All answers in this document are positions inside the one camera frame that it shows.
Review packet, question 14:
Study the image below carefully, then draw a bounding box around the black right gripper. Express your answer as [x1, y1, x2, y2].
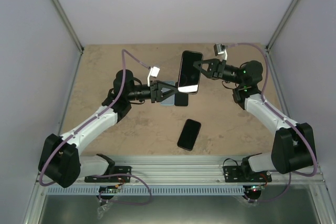
[193, 59, 244, 86]

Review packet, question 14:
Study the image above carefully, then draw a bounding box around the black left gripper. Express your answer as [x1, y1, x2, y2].
[127, 80, 177, 103]

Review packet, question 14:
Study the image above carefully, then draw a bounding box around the light blue phone case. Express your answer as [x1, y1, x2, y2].
[160, 81, 175, 106]

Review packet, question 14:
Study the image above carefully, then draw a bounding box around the black smartphone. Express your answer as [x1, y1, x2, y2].
[174, 93, 188, 106]

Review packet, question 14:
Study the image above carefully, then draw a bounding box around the phone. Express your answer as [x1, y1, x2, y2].
[177, 50, 203, 94]
[177, 119, 201, 151]

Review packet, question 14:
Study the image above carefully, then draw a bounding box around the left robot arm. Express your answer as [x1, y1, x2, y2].
[38, 70, 178, 188]

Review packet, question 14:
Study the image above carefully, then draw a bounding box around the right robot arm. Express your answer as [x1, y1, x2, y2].
[193, 59, 318, 182]

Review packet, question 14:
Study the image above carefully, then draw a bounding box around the left circuit board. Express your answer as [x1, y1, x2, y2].
[98, 184, 124, 194]

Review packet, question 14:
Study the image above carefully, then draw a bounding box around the circuit board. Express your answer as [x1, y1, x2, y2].
[244, 184, 266, 193]
[98, 184, 124, 194]

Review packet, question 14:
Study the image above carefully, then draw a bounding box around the right circuit board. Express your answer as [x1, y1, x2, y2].
[244, 184, 266, 193]

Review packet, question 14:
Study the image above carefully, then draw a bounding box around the clear plastic bag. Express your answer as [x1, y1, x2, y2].
[97, 201, 111, 220]

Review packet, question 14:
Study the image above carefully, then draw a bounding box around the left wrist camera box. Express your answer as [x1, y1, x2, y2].
[147, 66, 160, 87]

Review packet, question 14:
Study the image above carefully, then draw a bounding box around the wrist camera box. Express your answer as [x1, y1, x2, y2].
[214, 44, 228, 61]
[147, 66, 160, 87]

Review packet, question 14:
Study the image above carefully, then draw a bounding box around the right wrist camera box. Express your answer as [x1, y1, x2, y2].
[214, 44, 228, 61]

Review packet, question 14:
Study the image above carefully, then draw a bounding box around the aluminium rail beam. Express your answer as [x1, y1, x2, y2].
[109, 155, 325, 186]

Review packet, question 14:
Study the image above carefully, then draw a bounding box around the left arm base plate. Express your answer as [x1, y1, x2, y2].
[84, 166, 132, 184]

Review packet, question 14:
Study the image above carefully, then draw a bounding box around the slotted cable duct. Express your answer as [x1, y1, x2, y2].
[46, 185, 245, 196]

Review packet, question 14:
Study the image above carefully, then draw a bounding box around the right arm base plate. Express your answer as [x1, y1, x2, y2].
[222, 158, 272, 184]

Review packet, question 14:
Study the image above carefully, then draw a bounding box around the right frame post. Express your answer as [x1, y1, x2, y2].
[265, 0, 301, 52]

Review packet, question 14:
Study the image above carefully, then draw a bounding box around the frame post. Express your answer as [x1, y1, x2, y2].
[51, 0, 84, 53]
[265, 0, 301, 52]

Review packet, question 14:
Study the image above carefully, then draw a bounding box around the left frame post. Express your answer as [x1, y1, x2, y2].
[51, 0, 84, 53]

